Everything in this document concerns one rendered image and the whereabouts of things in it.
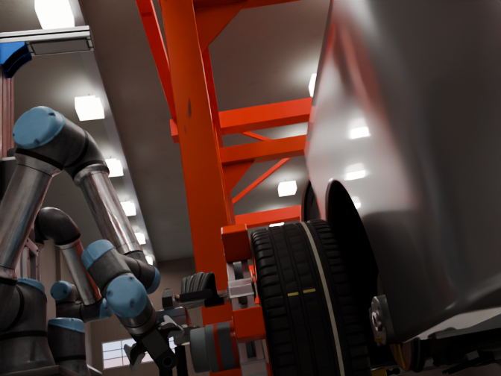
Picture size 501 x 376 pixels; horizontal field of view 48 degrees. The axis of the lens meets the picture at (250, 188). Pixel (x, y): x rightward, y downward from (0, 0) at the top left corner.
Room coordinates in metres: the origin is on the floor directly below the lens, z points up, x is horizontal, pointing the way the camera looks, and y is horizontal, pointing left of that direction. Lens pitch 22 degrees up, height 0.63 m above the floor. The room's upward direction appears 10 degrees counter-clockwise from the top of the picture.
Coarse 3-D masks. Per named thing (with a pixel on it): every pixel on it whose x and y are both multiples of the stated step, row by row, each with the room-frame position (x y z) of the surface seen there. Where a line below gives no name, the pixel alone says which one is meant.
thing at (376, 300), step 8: (376, 296) 1.77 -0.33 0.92; (384, 296) 1.76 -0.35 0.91; (376, 304) 1.76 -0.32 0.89; (384, 304) 1.73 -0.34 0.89; (384, 312) 1.72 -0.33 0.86; (384, 320) 1.72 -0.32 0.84; (384, 328) 1.74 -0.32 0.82; (392, 328) 1.73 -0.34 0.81; (384, 336) 1.77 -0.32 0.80; (392, 336) 1.75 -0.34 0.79; (384, 344) 1.80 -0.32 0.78; (392, 344) 1.88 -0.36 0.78; (400, 344) 1.78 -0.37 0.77; (408, 344) 1.69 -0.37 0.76; (416, 344) 1.68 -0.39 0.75; (392, 352) 1.91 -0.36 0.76; (408, 352) 1.72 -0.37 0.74; (416, 352) 1.70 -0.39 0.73; (400, 360) 1.83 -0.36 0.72; (408, 360) 1.74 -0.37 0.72; (416, 360) 1.73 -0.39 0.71; (408, 368) 1.77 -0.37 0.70; (416, 368) 1.77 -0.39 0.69
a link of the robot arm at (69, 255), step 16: (48, 208) 1.83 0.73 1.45; (48, 224) 1.82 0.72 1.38; (64, 224) 1.84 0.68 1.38; (64, 240) 1.87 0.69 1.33; (80, 240) 1.94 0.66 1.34; (64, 256) 1.93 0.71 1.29; (80, 256) 1.94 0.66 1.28; (80, 272) 1.97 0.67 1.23; (80, 288) 2.02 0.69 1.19; (96, 288) 2.05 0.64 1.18; (96, 304) 2.08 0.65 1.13; (96, 320) 2.13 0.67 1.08
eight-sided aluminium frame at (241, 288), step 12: (228, 264) 1.54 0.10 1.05; (228, 276) 1.50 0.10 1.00; (228, 288) 1.47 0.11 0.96; (240, 288) 1.46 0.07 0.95; (252, 288) 1.46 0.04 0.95; (240, 300) 1.47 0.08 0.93; (252, 300) 1.46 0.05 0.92; (240, 348) 1.46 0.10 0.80; (240, 360) 1.47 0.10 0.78; (252, 360) 1.46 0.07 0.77; (264, 360) 1.46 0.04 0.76; (252, 372) 1.46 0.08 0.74; (264, 372) 1.46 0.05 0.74
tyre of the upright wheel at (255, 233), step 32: (288, 224) 1.62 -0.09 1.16; (320, 224) 1.55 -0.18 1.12; (256, 256) 1.47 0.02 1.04; (288, 256) 1.45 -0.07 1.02; (320, 256) 1.45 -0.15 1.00; (288, 288) 1.41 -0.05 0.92; (320, 288) 1.41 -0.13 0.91; (352, 288) 1.42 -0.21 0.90; (288, 320) 1.41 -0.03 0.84; (320, 320) 1.41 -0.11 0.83; (352, 320) 1.41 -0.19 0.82; (288, 352) 1.42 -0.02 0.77; (320, 352) 1.42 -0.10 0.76; (352, 352) 1.43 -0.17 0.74
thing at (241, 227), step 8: (240, 224) 1.55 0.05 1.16; (224, 232) 1.50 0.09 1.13; (232, 232) 1.50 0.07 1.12; (240, 232) 1.50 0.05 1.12; (224, 240) 1.51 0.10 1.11; (232, 240) 1.51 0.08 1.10; (240, 240) 1.51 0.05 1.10; (248, 240) 1.52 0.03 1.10; (224, 248) 1.52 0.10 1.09; (232, 248) 1.52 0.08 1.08; (240, 248) 1.53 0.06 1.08; (248, 248) 1.53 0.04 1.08; (224, 256) 1.54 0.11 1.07; (232, 256) 1.53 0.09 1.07; (240, 256) 1.54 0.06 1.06; (248, 256) 1.54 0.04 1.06
